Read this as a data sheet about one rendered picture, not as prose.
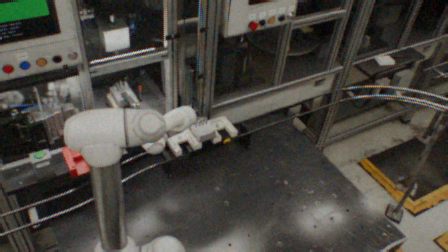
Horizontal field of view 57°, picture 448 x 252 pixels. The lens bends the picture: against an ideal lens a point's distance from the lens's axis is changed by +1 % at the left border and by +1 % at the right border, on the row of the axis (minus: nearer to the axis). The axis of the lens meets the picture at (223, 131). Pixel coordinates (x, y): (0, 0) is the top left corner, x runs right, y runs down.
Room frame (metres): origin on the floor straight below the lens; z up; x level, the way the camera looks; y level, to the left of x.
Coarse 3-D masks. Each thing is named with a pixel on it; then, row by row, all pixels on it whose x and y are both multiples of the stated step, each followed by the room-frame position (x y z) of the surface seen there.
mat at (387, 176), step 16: (400, 144) 2.64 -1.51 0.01; (416, 144) 2.66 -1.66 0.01; (368, 160) 2.40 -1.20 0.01; (384, 160) 2.42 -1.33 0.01; (400, 160) 2.44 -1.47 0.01; (416, 160) 2.46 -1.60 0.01; (432, 160) 2.48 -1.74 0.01; (384, 176) 2.24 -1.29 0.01; (400, 176) 2.26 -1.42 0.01; (432, 176) 2.30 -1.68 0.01; (400, 192) 2.09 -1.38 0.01; (416, 192) 2.11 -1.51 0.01; (432, 192) 2.13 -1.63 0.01; (416, 208) 1.96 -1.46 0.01
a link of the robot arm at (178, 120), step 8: (176, 112) 1.43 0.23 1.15; (184, 112) 1.46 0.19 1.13; (192, 112) 1.48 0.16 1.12; (168, 120) 1.27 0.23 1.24; (176, 120) 1.31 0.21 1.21; (184, 120) 1.39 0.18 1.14; (192, 120) 1.45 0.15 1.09; (168, 128) 1.24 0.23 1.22; (176, 128) 1.38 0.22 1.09; (184, 128) 1.40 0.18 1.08
